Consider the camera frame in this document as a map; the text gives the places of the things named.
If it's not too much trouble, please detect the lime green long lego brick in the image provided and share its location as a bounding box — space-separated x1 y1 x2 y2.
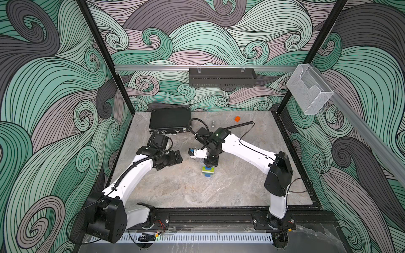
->
202 167 215 175

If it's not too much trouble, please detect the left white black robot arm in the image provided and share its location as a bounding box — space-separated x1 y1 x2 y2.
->
83 133 182 243

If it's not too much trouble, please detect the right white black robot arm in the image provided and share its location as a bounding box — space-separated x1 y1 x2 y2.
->
188 128 293 220

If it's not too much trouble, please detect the black hard case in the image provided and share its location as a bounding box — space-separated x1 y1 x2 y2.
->
149 108 192 135

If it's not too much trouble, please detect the white slotted cable duct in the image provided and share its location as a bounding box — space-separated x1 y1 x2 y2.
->
120 232 274 244

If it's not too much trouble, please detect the black wall tray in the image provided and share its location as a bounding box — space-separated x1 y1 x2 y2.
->
188 68 257 89

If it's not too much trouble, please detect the aluminium wall rail back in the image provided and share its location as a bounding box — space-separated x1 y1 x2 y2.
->
114 64 296 72

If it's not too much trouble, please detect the aluminium wall rail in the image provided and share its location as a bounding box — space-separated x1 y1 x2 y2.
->
315 69 405 186
114 64 296 72

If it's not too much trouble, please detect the clear plastic wall bin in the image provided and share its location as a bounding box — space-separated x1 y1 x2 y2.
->
287 64 334 115

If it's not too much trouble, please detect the aluminium wall rail right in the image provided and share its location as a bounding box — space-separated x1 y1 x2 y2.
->
315 69 405 186

